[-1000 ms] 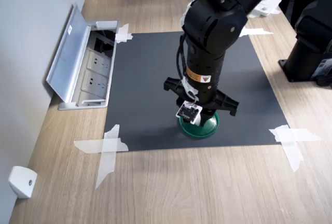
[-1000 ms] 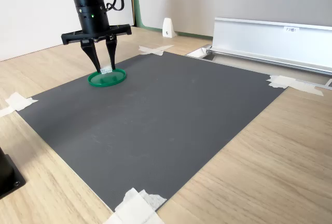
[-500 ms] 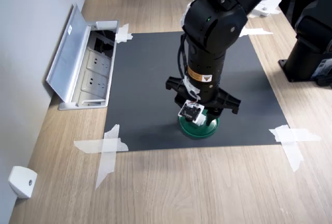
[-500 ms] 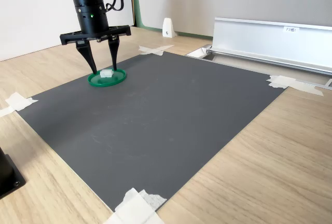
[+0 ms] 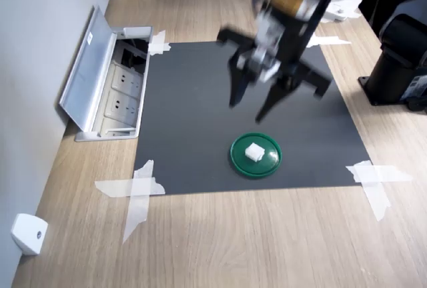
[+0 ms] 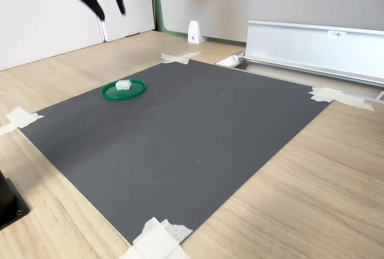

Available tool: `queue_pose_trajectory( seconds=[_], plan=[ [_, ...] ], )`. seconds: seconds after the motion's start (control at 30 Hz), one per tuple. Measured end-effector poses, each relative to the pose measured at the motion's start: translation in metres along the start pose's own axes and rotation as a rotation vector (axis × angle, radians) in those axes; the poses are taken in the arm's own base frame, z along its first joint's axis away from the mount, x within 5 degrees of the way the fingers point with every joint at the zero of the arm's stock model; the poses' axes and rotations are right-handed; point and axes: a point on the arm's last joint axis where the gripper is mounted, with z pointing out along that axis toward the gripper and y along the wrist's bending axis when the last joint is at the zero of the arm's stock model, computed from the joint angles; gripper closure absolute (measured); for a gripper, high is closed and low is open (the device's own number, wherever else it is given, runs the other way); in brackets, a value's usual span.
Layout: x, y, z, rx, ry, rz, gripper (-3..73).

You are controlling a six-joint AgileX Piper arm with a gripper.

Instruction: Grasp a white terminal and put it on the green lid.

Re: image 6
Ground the green partition edge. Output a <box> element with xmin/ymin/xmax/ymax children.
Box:
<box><xmin>149</xmin><ymin>0</ymin><xmax>248</xmax><ymax>45</ymax></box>

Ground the long white tape piece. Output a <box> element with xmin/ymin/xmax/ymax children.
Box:
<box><xmin>308</xmin><ymin>86</ymin><xmax>376</xmax><ymax>112</ymax></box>

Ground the white plastic terminal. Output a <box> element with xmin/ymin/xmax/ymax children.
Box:
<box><xmin>115</xmin><ymin>79</ymin><xmax>133</xmax><ymax>92</ymax></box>

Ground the narrow white partition panel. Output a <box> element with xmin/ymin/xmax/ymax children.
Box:
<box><xmin>86</xmin><ymin>0</ymin><xmax>157</xmax><ymax>43</ymax></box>

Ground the silver cable duct frame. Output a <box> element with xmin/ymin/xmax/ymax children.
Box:
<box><xmin>215</xmin><ymin>50</ymin><xmax>384</xmax><ymax>104</ymax></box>

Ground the crossed white tape piece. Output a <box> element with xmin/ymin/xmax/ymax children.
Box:
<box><xmin>160</xmin><ymin>51</ymin><xmax>202</xmax><ymax>65</ymax></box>

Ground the small white bracket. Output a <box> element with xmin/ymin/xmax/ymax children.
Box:
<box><xmin>187</xmin><ymin>20</ymin><xmax>203</xmax><ymax>45</ymax></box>

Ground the wide white tape piece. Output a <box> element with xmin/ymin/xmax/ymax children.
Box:
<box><xmin>118</xmin><ymin>216</ymin><xmax>193</xmax><ymax>259</ymax></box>

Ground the silver cable duct cover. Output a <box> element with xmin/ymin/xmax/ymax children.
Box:
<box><xmin>243</xmin><ymin>20</ymin><xmax>384</xmax><ymax>88</ymax></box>

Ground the round green lid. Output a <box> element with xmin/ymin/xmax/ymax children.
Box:
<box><xmin>101</xmin><ymin>78</ymin><xmax>148</xmax><ymax>102</ymax></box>

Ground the dark grey mat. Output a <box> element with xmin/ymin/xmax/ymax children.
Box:
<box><xmin>18</xmin><ymin>59</ymin><xmax>335</xmax><ymax>246</ymax></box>

